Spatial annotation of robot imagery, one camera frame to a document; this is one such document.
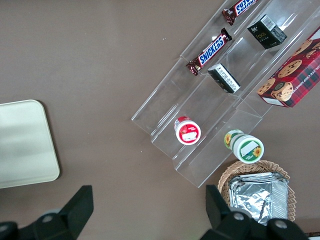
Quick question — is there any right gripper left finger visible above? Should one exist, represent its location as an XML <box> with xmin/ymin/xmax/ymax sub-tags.
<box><xmin>0</xmin><ymin>184</ymin><xmax>95</xmax><ymax>240</ymax></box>

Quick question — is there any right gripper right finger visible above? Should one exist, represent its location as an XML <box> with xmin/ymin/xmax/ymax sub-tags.
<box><xmin>199</xmin><ymin>184</ymin><xmax>311</xmax><ymax>240</ymax></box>

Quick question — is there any aluminium foil tray stack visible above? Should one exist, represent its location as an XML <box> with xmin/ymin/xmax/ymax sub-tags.
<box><xmin>228</xmin><ymin>171</ymin><xmax>290</xmax><ymax>227</ymax></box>

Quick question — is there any light wicker basket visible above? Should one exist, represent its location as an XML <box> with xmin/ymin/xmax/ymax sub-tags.
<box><xmin>217</xmin><ymin>159</ymin><xmax>297</xmax><ymax>223</ymax></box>

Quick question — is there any beige plastic tray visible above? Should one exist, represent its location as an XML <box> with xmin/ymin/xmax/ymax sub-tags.
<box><xmin>0</xmin><ymin>99</ymin><xmax>61</xmax><ymax>190</ymax></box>

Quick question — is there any green lid yoghurt cup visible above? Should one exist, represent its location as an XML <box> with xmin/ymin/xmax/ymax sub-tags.
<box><xmin>223</xmin><ymin>129</ymin><xmax>265</xmax><ymax>164</ymax></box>

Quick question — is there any red lid yoghurt cup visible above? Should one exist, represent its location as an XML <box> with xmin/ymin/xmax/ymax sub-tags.
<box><xmin>174</xmin><ymin>115</ymin><xmax>202</xmax><ymax>146</ymax></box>

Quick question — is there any clear acrylic stepped shelf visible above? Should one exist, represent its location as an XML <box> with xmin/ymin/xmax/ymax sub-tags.
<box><xmin>131</xmin><ymin>0</ymin><xmax>320</xmax><ymax>189</ymax></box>

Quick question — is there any small black carton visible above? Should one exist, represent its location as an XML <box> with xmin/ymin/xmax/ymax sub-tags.
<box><xmin>246</xmin><ymin>14</ymin><xmax>288</xmax><ymax>50</ymax></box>
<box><xmin>207</xmin><ymin>63</ymin><xmax>242</xmax><ymax>94</ymax></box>

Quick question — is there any red tartan cookie box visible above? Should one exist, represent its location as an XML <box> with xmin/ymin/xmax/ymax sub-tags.
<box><xmin>256</xmin><ymin>26</ymin><xmax>320</xmax><ymax>109</ymax></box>

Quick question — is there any Snickers chocolate bar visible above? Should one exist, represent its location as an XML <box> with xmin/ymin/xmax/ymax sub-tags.
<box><xmin>221</xmin><ymin>0</ymin><xmax>260</xmax><ymax>26</ymax></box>
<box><xmin>185</xmin><ymin>27</ymin><xmax>233</xmax><ymax>77</ymax></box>

